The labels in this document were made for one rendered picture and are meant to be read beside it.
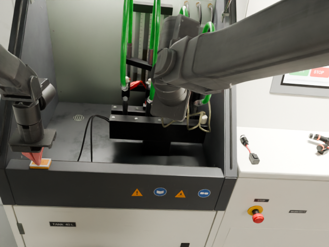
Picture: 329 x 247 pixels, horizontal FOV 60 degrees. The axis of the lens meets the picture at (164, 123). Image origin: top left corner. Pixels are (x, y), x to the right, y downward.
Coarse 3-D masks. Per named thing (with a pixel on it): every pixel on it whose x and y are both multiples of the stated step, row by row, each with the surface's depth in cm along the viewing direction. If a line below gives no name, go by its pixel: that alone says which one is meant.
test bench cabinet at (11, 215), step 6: (6, 210) 88; (12, 210) 89; (12, 216) 90; (216, 216) 95; (222, 216) 96; (12, 222) 92; (18, 222) 93; (216, 222) 98; (12, 228) 94; (216, 228) 100; (18, 234) 96; (210, 234) 102; (18, 240) 98; (210, 240) 104; (18, 246) 100; (24, 246) 101; (204, 246) 108; (210, 246) 106
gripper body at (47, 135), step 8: (40, 120) 70; (16, 128) 75; (24, 128) 68; (32, 128) 69; (40, 128) 70; (16, 136) 72; (24, 136) 69; (32, 136) 70; (40, 136) 71; (48, 136) 74; (8, 144) 70; (16, 144) 70; (24, 144) 70; (32, 144) 71; (40, 144) 71; (48, 144) 71
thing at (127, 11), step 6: (126, 0) 69; (132, 0) 94; (126, 6) 68; (132, 6) 96; (126, 12) 68; (132, 12) 98; (126, 18) 68; (132, 18) 99; (126, 24) 68; (126, 30) 68; (126, 36) 68; (126, 42) 68; (126, 48) 69; (120, 54) 69; (120, 60) 69; (120, 66) 70; (120, 72) 71; (120, 78) 73
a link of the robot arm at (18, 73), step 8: (0, 48) 54; (0, 56) 54; (8, 56) 56; (16, 56) 58; (0, 64) 54; (8, 64) 56; (16, 64) 58; (24, 64) 61; (0, 72) 54; (8, 72) 56; (16, 72) 58; (24, 72) 60; (32, 72) 63; (0, 80) 57; (8, 80) 57; (16, 80) 58; (24, 80) 61; (0, 88) 61; (8, 88) 62; (16, 88) 60; (24, 88) 61
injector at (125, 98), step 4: (128, 84) 92; (128, 88) 93; (124, 92) 94; (128, 92) 94; (124, 96) 94; (128, 96) 95; (124, 100) 94; (124, 104) 97; (124, 108) 98; (124, 112) 99
